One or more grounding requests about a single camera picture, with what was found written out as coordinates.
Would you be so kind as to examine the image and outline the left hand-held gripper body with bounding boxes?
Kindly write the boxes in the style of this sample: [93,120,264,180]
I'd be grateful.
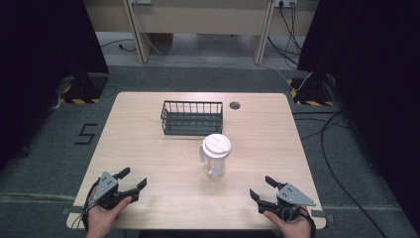
[88,171,134,210]

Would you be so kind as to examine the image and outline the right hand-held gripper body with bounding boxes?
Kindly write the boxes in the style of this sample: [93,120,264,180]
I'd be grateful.
[257,182,317,222]

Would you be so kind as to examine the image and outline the person's right hand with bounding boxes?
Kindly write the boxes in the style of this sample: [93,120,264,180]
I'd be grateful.
[262,204,313,238]

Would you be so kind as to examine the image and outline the person's left hand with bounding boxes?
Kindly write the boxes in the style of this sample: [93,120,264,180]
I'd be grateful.
[85,194,134,238]

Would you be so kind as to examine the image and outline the clear cup with white lid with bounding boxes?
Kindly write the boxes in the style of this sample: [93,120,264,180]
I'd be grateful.
[198,133,233,180]

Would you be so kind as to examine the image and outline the stand base with striped tape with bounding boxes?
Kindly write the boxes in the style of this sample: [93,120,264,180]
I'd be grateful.
[286,73,335,107]
[55,72,110,105]

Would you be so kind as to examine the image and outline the black curtain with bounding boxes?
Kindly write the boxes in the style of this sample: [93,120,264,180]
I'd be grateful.
[296,0,420,229]
[0,0,111,172]

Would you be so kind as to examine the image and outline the beige wooden desk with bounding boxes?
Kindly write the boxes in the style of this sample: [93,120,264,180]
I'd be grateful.
[82,0,320,66]

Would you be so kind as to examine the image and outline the right hand-held gripper cable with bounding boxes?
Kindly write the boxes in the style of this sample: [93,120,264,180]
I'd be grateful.
[298,205,317,238]

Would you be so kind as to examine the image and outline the hand-held gripper cable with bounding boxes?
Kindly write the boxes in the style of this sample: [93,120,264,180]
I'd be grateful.
[76,178,101,232]
[298,205,317,238]

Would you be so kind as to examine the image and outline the left hand-held gripper cable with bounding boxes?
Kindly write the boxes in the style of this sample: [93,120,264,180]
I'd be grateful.
[76,178,101,232]

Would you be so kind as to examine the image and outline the long black floor cable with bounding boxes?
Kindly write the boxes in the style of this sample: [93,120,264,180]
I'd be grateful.
[320,111,389,238]

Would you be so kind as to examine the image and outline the thin black floor cables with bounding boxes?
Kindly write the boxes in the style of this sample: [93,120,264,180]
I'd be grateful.
[292,110,352,141]

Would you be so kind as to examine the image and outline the black wire basket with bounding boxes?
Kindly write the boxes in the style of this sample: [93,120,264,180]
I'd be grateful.
[159,100,225,137]

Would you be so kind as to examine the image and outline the short black floor cable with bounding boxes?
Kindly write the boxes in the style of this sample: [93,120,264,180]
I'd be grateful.
[99,39,137,54]

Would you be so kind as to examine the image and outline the black hanging cables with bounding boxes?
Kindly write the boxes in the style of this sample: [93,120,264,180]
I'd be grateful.
[266,1,303,67]

